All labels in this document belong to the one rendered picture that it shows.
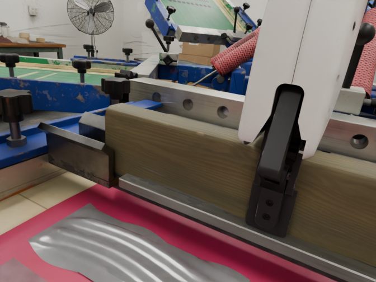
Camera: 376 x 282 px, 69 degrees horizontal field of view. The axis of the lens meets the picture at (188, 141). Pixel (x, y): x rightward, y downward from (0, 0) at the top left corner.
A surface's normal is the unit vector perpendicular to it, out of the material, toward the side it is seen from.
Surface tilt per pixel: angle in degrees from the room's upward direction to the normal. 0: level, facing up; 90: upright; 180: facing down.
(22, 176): 90
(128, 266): 33
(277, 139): 61
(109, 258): 27
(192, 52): 91
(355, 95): 90
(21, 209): 0
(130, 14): 90
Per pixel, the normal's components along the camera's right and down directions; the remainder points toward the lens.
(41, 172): 0.87, 0.25
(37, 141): 0.08, -0.93
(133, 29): -0.48, 0.28
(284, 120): -0.38, -0.22
